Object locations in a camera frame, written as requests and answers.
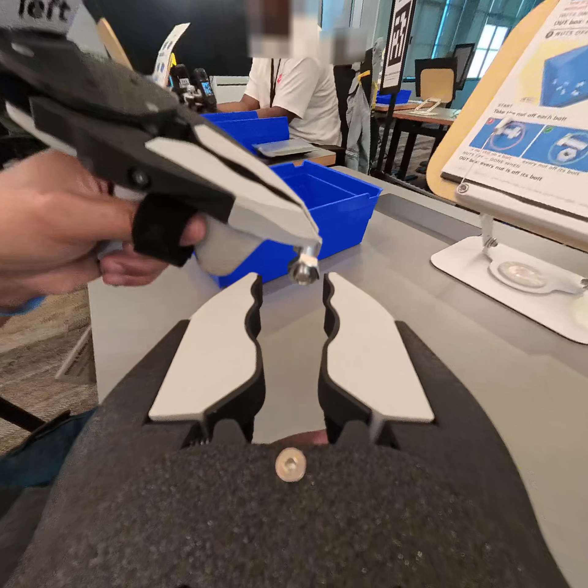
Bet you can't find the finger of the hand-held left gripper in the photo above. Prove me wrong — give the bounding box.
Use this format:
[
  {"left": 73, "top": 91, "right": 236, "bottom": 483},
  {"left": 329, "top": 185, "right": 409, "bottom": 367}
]
[
  {"left": 192, "top": 123, "right": 302, "bottom": 207},
  {"left": 145, "top": 137, "right": 323, "bottom": 250}
]

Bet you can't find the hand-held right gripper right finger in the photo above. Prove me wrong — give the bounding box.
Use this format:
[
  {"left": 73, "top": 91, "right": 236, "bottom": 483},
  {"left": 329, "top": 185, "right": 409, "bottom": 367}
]
[{"left": 318, "top": 272, "right": 435, "bottom": 424}]

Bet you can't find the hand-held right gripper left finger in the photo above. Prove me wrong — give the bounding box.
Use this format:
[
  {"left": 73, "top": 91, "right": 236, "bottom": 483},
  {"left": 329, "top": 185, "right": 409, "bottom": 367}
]
[{"left": 148, "top": 272, "right": 266, "bottom": 423}]

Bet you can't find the steel hex bolt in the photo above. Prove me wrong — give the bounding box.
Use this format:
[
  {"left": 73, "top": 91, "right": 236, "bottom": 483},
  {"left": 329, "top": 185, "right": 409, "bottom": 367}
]
[{"left": 288, "top": 243, "right": 322, "bottom": 286}]

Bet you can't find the grey desk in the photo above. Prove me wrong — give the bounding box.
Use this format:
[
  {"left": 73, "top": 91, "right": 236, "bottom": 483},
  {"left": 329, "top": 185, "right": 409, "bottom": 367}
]
[{"left": 87, "top": 165, "right": 588, "bottom": 588}]

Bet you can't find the person's left hand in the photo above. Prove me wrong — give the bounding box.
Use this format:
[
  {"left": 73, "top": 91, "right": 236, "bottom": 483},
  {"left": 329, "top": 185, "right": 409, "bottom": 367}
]
[{"left": 0, "top": 149, "right": 207, "bottom": 307}]

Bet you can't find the grey metal tray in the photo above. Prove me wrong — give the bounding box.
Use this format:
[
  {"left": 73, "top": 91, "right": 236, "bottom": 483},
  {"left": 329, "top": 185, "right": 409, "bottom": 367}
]
[{"left": 253, "top": 138, "right": 319, "bottom": 159}]

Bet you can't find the wooden document stand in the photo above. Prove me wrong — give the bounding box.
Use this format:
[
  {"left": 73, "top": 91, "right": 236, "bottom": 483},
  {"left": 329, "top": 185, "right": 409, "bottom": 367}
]
[
  {"left": 96, "top": 18, "right": 134, "bottom": 70},
  {"left": 426, "top": 0, "right": 588, "bottom": 345}
]

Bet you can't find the printed instruction sheet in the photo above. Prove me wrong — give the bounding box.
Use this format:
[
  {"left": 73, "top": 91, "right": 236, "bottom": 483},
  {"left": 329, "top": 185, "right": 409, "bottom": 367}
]
[
  {"left": 441, "top": 0, "right": 588, "bottom": 219},
  {"left": 154, "top": 23, "right": 190, "bottom": 88}
]

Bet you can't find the large black screen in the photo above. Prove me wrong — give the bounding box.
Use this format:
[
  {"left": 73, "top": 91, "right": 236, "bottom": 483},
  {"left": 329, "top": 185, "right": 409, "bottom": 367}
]
[{"left": 83, "top": 0, "right": 253, "bottom": 76}]

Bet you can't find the hanging denim jacket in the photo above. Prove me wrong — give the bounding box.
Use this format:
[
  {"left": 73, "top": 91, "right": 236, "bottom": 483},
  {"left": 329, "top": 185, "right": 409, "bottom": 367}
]
[{"left": 345, "top": 62, "right": 374, "bottom": 174}]

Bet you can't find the blue wristband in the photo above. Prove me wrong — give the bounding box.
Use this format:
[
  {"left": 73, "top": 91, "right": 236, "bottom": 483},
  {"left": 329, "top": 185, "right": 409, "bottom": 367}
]
[{"left": 0, "top": 296, "right": 47, "bottom": 318}]

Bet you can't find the tall marker sign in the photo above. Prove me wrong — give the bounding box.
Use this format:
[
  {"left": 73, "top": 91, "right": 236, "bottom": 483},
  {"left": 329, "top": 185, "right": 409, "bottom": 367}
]
[{"left": 370, "top": 0, "right": 418, "bottom": 180}]

